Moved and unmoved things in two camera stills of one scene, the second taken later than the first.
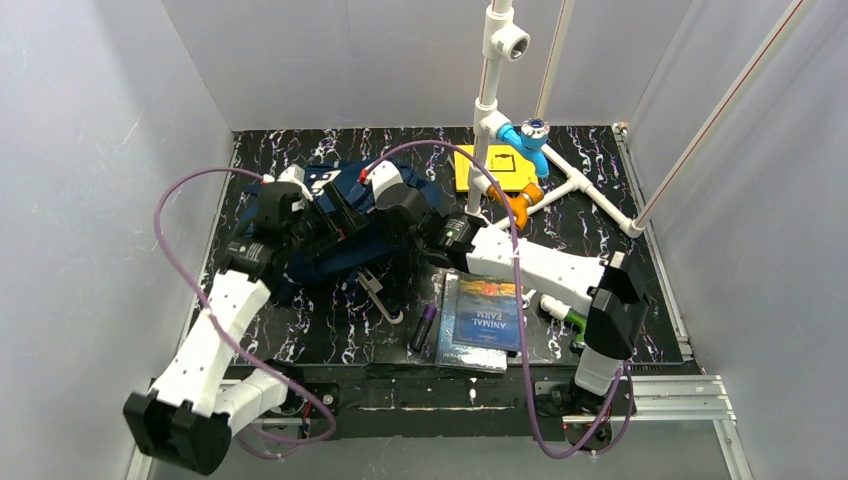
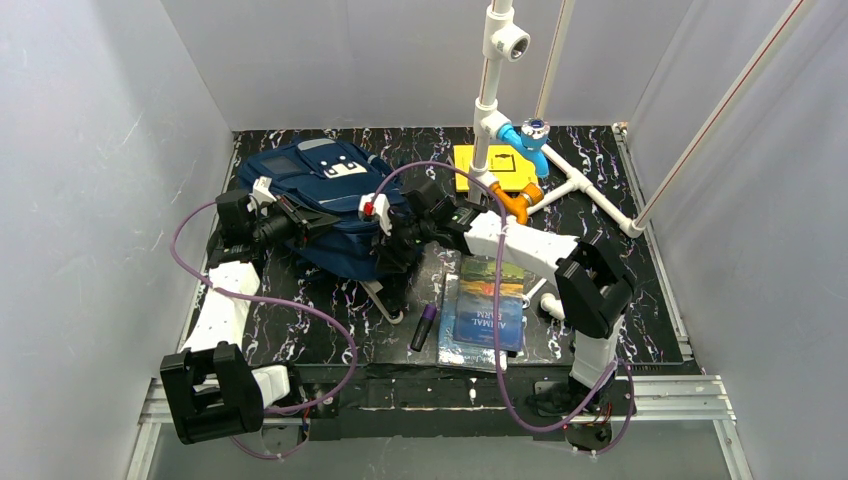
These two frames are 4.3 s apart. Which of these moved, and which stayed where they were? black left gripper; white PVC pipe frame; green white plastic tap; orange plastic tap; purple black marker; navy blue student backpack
Moved: navy blue student backpack; black left gripper
Stayed: green white plastic tap; white PVC pipe frame; orange plastic tap; purple black marker
